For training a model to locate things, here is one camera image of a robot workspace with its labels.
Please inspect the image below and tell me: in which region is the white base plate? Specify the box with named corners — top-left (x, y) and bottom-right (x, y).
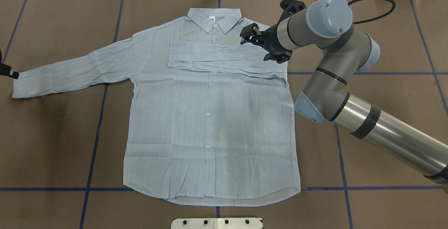
top-left (171, 217), bottom-right (264, 229)

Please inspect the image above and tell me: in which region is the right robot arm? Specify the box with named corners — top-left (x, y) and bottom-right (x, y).
top-left (240, 0), bottom-right (447, 192)

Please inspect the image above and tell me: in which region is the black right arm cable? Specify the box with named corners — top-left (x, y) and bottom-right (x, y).
top-left (346, 0), bottom-right (396, 25)

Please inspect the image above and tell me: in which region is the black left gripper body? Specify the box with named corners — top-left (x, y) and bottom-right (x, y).
top-left (0, 51), bottom-right (13, 78)

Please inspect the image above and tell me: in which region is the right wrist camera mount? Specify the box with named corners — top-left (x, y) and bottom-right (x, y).
top-left (278, 0), bottom-right (307, 23)

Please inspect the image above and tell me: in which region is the light blue button shirt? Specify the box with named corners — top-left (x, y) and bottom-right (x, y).
top-left (12, 8), bottom-right (301, 207)

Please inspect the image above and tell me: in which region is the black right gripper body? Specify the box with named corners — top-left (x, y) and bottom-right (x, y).
top-left (240, 24), bottom-right (292, 64)

